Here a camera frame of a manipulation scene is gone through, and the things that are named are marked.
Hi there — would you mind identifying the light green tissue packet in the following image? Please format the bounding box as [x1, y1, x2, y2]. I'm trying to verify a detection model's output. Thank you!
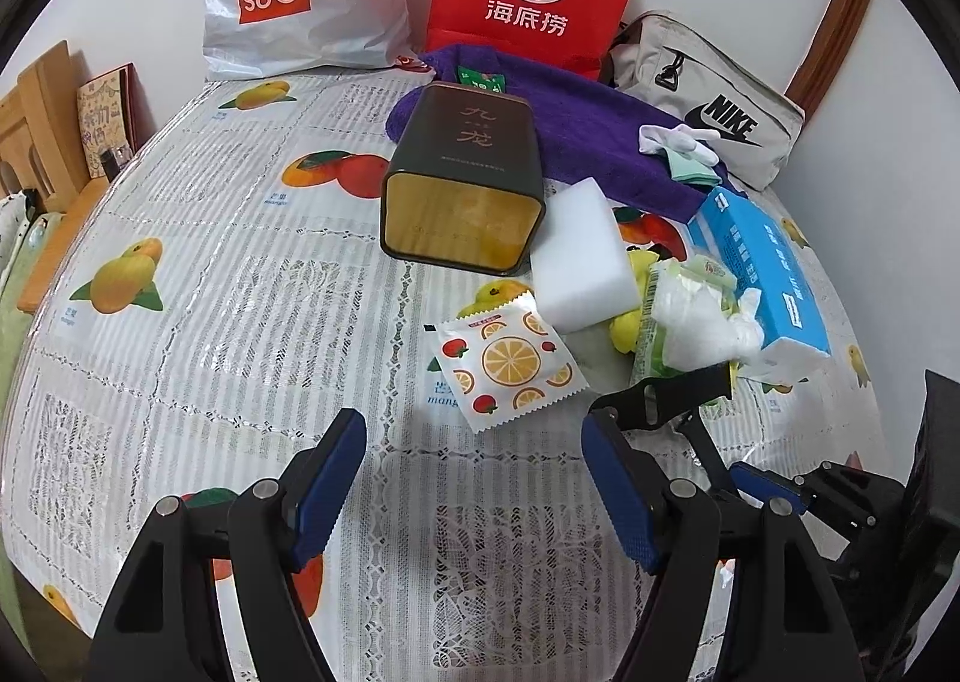
[631, 260, 737, 381]

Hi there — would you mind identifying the white sponge block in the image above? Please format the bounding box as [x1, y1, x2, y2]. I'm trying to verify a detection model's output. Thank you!
[530, 178, 641, 333]

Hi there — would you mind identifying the orange print wipe packet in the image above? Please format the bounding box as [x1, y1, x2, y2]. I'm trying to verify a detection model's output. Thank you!
[423, 292, 587, 434]

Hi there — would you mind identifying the blue tissue pack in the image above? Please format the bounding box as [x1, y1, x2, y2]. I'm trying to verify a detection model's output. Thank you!
[686, 187, 832, 384]

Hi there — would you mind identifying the mint green cloth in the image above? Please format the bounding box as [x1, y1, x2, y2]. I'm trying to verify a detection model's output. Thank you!
[664, 149, 721, 187]

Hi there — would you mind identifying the white sock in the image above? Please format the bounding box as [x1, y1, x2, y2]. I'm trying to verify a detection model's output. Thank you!
[638, 123, 721, 169]

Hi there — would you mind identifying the green wet wipe packet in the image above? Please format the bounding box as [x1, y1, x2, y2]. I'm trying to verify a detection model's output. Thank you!
[455, 65, 506, 94]

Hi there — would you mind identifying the green bed sheet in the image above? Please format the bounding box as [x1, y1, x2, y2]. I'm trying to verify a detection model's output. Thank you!
[0, 193, 60, 651]

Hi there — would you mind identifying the purple towel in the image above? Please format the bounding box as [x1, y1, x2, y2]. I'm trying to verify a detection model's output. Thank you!
[386, 44, 711, 223]

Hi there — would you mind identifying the dark green tea tin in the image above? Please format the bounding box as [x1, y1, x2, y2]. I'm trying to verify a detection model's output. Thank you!
[379, 83, 545, 276]

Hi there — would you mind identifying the fruit print tablecloth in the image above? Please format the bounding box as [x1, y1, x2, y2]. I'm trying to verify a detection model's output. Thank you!
[0, 66, 895, 682]

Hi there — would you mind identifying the grey Nike bag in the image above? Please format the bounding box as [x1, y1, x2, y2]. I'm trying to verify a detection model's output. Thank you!
[608, 11, 805, 190]

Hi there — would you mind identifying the wooden nightstand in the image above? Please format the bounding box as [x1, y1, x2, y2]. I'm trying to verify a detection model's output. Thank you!
[16, 177, 109, 315]

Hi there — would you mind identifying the small black bottle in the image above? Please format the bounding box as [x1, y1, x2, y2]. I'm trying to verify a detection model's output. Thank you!
[99, 148, 122, 182]

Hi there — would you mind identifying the wooden bed headboard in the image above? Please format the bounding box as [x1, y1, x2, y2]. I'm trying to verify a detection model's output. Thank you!
[0, 40, 89, 212]

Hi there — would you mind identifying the patterned box on nightstand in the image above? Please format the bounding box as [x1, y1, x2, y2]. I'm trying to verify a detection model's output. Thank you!
[76, 63, 139, 180]

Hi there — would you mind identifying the brown wooden door frame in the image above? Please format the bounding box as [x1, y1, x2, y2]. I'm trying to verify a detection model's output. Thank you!
[786, 0, 871, 118]

